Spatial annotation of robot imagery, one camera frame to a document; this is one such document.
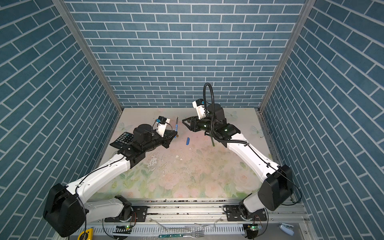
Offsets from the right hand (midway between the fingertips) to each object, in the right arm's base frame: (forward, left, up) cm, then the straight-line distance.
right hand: (183, 119), depth 73 cm
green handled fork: (-43, -9, -31) cm, 54 cm away
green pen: (+9, -16, -32) cm, 37 cm away
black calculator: (+6, +44, -29) cm, 53 cm away
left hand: (-3, +4, -7) cm, 9 cm away
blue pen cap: (+8, +1, -31) cm, 32 cm away
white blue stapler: (-37, -52, -32) cm, 72 cm away
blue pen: (-1, +4, -4) cm, 5 cm away
